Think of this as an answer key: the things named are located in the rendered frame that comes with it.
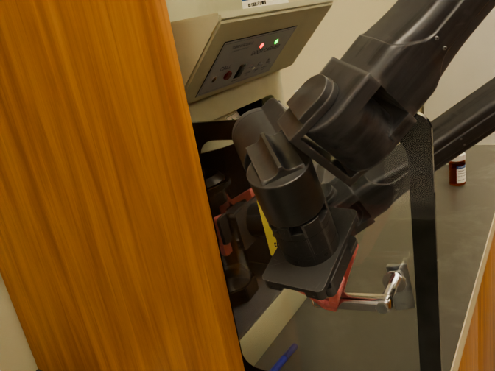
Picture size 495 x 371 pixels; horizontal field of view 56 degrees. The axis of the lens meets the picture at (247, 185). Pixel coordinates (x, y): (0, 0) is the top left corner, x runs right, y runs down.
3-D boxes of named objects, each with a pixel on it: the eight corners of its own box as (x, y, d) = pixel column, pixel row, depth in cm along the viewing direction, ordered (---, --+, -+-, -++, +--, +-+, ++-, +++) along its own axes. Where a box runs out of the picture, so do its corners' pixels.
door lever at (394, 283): (328, 288, 57) (324, 269, 56) (408, 291, 51) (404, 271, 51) (311, 313, 52) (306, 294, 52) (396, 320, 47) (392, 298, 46)
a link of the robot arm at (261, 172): (250, 189, 37) (317, 159, 36) (233, 146, 42) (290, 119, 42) (278, 245, 41) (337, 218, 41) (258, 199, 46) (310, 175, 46)
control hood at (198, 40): (159, 110, 59) (140, 28, 55) (280, 66, 84) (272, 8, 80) (234, 105, 52) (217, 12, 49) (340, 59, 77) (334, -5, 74)
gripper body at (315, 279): (266, 290, 46) (239, 241, 41) (305, 215, 52) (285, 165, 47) (326, 305, 42) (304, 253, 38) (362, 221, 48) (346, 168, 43)
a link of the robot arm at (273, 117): (334, 82, 34) (398, 141, 39) (288, 35, 43) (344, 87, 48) (229, 194, 38) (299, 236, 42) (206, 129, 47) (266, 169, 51)
